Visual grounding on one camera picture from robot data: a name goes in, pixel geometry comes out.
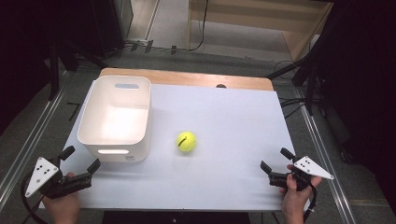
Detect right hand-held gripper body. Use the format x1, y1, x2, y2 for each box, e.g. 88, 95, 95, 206
267, 155, 335, 192

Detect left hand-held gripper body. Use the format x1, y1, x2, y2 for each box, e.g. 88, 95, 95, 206
24, 156, 93, 201

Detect white plastic storage bin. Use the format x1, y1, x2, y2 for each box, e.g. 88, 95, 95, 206
77, 75, 152, 163

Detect yellow tennis ball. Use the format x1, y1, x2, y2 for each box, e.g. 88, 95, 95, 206
177, 131, 197, 153

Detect person's right hand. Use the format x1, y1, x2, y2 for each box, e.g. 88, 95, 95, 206
278, 163, 323, 224

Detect person's left hand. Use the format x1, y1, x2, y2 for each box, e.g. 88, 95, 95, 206
41, 172, 81, 224

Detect white table mat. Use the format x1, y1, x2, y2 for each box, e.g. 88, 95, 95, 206
38, 79, 311, 213

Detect black stand legs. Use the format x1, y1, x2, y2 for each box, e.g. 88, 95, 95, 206
265, 46, 325, 116

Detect dark metal stand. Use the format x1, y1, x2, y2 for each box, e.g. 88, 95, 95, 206
46, 40, 110, 102

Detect wooden table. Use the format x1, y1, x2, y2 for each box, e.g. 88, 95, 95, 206
98, 67, 275, 92

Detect light wooden shelf unit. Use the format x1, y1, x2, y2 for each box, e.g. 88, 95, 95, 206
186, 0, 334, 63

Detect dark cabinet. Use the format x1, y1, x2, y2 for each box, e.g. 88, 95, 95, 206
90, 0, 134, 59

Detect metal floor rail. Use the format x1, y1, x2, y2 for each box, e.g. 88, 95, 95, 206
0, 85, 68, 203
293, 87, 358, 224

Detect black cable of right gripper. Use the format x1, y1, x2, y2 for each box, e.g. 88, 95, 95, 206
303, 183, 318, 223

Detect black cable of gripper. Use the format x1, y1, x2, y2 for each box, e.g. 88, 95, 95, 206
20, 171, 48, 224
303, 183, 318, 223

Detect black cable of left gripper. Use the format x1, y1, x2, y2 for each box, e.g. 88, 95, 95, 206
20, 171, 48, 224

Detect black floor cables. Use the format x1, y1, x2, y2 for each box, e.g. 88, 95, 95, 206
274, 59, 312, 119

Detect black hanging cable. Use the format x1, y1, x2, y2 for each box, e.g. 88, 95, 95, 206
186, 0, 209, 52

